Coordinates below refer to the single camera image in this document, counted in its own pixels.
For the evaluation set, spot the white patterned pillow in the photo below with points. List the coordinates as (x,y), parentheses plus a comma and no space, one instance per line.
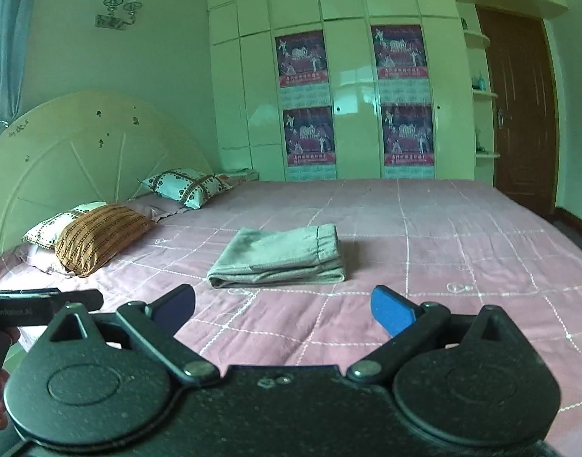
(46,231)
(186,188)

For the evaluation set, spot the cream corner shelf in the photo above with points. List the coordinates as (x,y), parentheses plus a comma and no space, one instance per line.
(484,93)

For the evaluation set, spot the cream bed headboard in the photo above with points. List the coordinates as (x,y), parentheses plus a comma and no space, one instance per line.
(81,152)

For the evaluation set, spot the grey-green pants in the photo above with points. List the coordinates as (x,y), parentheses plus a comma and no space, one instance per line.
(272,257)

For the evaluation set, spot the twin-shade wall lamp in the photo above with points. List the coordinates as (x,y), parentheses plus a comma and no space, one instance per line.
(117,7)

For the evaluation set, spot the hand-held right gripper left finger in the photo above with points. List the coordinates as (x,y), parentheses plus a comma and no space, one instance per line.
(176,307)

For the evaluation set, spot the blue bottle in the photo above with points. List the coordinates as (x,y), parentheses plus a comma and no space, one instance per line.
(479,82)

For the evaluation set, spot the figure print poster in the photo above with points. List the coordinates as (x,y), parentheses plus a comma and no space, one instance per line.
(301,59)
(407,135)
(398,52)
(310,140)

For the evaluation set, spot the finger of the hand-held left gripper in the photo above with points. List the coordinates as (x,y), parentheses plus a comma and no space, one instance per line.
(88,299)

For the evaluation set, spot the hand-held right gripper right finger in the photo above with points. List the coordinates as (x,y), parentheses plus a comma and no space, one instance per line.
(391,309)

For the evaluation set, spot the brown wooden door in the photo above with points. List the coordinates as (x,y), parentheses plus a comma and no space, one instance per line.
(522,114)

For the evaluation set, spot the light curtain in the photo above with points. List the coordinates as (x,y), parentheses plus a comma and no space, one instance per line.
(7,33)

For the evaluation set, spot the pink pillow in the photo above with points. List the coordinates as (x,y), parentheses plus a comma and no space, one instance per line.
(150,207)

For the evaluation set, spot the brown striped pillow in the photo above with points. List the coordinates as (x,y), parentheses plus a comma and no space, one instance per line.
(100,238)

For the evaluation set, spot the cream glossy wardrobe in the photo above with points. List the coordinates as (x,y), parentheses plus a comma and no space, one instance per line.
(353,104)

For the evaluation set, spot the bed with pink bedspread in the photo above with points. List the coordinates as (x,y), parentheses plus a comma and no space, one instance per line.
(415,228)

